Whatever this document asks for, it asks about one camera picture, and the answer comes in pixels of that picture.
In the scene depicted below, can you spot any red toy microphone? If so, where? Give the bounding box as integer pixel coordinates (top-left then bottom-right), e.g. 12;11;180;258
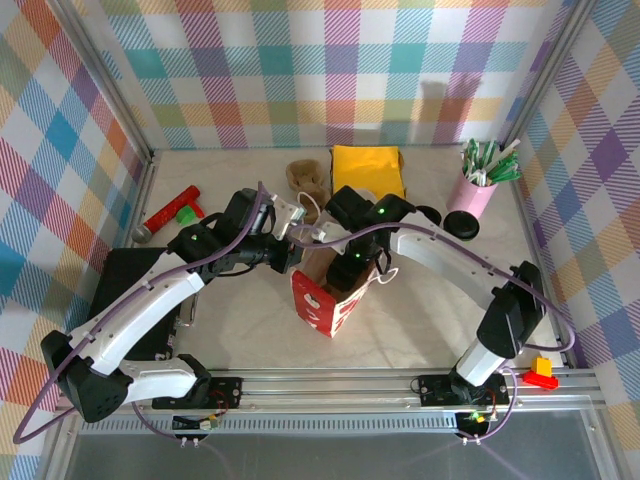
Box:
131;185;207;245

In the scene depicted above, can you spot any red toy brick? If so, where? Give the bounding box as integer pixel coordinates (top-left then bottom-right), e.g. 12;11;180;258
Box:
522;370;561;391

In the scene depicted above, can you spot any black hard case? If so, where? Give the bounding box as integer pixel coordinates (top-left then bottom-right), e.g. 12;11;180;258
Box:
78;246;200;366

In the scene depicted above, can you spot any grey slotted cable duct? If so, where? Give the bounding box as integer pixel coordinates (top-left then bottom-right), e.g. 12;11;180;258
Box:
74;415;506;437

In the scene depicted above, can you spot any pink straw holder cup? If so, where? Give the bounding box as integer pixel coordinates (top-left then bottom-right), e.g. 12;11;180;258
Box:
446;172;500;221

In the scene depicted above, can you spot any yellow folded cloth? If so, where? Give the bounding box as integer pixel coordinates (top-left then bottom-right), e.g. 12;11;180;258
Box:
329;144;407;211

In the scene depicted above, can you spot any green striped wrapped straw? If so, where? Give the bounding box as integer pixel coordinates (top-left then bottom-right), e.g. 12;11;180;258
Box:
477;141;501;174
459;139;482;177

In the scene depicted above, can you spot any pulp cup carrier stack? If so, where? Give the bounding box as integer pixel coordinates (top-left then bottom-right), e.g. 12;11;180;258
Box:
284;158;332;226

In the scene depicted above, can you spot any aluminium table side rail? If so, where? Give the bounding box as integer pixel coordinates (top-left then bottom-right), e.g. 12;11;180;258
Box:
128;149;159;251

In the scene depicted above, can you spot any small circuit board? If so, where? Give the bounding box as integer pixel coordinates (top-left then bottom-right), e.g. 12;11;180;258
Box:
171;412;222;434

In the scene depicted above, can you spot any white wrapped straw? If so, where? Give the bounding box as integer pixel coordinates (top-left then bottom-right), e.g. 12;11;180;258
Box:
497;138;521;164

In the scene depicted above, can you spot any red paper gift bag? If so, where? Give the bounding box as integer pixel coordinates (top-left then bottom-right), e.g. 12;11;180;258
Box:
289;191;401;340

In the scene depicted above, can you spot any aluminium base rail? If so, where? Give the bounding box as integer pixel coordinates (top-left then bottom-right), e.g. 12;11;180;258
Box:
49;368;604;416

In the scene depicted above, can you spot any black plastic cup lid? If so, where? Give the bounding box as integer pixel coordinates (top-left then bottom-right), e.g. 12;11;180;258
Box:
443;209;481;242

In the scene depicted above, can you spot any aluminium frame post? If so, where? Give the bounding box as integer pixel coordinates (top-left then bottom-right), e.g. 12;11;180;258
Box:
502;0;601;154
52;0;157;162

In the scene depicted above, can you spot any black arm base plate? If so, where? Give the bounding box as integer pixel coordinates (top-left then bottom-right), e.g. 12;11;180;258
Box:
149;375;246;410
416;373;512;407

